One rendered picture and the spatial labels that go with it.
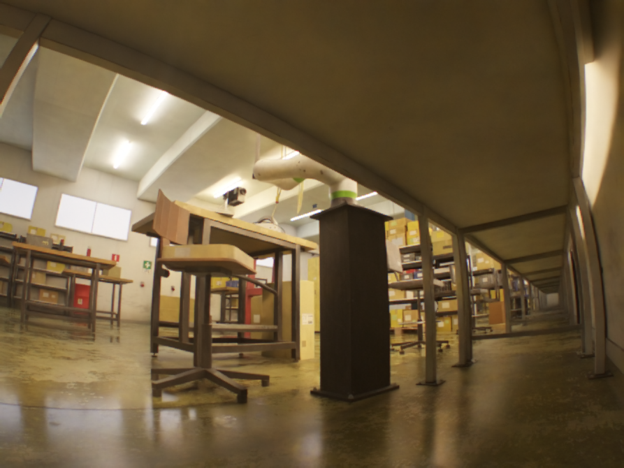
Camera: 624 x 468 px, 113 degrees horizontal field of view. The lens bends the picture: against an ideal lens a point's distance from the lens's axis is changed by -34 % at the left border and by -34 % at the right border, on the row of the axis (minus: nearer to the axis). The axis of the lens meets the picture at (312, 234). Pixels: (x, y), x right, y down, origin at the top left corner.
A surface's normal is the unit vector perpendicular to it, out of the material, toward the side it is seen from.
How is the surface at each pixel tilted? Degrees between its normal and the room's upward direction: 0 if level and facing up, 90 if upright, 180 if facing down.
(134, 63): 90
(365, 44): 180
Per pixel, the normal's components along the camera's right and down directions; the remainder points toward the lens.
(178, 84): 0.72, -0.19
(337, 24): 0.00, 0.96
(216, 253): -0.11, -0.27
